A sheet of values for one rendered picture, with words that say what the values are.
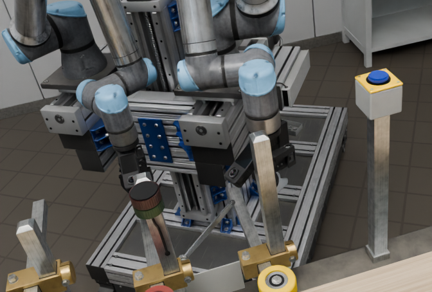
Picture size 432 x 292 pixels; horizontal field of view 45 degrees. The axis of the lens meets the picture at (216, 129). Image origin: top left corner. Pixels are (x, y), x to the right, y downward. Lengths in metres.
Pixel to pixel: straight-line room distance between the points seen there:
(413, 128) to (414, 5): 1.32
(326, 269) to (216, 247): 0.85
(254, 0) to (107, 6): 0.38
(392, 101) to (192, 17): 0.46
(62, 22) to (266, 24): 0.64
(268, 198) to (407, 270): 0.31
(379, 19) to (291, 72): 2.33
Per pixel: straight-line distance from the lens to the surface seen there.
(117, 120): 1.34
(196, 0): 1.17
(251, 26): 1.46
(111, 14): 1.41
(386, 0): 4.03
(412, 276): 1.15
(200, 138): 1.50
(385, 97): 1.10
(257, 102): 1.09
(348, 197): 2.63
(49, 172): 3.29
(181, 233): 2.27
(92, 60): 1.76
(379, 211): 1.31
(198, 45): 1.17
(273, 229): 1.22
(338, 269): 1.41
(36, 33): 1.62
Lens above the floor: 1.78
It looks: 34 degrees down
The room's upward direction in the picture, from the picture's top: 12 degrees counter-clockwise
